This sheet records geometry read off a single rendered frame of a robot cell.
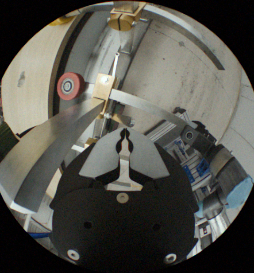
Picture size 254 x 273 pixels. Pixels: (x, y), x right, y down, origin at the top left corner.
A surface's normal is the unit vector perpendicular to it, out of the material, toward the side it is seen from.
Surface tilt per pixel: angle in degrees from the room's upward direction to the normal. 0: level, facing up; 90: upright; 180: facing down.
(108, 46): 0
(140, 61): 0
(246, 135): 90
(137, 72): 0
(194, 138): 33
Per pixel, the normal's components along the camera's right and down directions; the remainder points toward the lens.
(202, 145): -0.51, 0.25
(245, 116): -0.95, -0.27
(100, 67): -0.01, 0.53
